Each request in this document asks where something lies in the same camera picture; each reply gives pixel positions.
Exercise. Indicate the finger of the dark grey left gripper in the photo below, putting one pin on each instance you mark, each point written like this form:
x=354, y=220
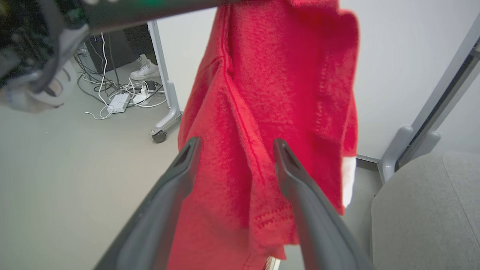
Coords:
x=150, y=11

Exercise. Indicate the red knit sweater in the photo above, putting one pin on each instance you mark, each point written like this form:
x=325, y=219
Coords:
x=270, y=93

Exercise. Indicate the grey fabric sofa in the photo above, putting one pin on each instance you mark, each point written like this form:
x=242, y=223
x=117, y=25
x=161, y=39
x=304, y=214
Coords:
x=431, y=217

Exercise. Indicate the grey desk leg with caster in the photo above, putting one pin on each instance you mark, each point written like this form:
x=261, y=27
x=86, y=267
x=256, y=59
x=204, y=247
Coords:
x=170, y=97

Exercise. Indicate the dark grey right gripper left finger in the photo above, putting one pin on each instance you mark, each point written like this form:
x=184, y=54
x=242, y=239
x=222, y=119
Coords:
x=150, y=228

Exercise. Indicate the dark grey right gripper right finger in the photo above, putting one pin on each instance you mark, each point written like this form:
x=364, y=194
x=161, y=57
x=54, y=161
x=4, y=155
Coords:
x=318, y=225

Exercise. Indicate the white garment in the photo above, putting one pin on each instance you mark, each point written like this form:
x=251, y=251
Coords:
x=348, y=180

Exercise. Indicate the white plug adapter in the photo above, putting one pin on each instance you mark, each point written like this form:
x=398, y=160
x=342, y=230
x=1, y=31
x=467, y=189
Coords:
x=141, y=96

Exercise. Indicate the white sneaker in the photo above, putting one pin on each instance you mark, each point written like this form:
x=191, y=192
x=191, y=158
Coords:
x=145, y=70

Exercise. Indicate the black computer tower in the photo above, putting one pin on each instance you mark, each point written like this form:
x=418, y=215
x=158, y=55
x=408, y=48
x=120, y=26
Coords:
x=120, y=48

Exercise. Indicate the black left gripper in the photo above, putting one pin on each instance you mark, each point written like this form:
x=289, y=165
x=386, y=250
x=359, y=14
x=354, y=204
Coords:
x=26, y=33

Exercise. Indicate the dark trouser leg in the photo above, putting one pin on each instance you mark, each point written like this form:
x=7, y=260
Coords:
x=140, y=39

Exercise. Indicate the grey metal frame leg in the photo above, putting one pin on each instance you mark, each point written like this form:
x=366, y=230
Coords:
x=397, y=150

